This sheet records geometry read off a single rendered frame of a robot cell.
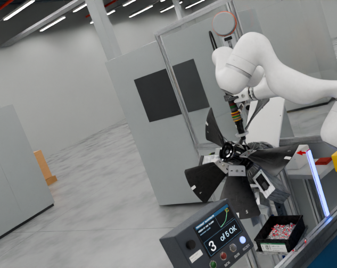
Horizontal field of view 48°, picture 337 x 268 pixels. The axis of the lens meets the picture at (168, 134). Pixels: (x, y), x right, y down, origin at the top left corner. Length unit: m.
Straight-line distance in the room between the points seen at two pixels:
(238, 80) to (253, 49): 0.11
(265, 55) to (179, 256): 0.71
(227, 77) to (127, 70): 3.44
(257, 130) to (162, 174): 2.71
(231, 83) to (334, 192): 1.62
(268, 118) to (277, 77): 1.03
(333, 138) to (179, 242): 0.58
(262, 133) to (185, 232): 1.20
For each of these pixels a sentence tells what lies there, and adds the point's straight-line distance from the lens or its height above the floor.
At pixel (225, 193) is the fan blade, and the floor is 1.04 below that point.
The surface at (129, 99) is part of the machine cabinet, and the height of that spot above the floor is 1.51.
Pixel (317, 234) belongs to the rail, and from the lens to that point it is 1.82.
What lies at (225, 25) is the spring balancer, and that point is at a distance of 2.63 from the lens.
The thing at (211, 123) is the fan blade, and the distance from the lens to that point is 2.26.
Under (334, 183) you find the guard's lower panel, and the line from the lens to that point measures 2.75.
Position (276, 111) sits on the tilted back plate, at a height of 1.29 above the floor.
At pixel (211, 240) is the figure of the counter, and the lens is 1.29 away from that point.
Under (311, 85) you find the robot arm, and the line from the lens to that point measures 1.31.
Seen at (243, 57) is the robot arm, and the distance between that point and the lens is 1.33.
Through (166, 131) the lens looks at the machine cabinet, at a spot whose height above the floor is 1.02.
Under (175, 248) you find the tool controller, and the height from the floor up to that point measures 1.21.
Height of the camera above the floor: 1.75
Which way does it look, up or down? 10 degrees down
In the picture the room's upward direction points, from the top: 20 degrees counter-clockwise
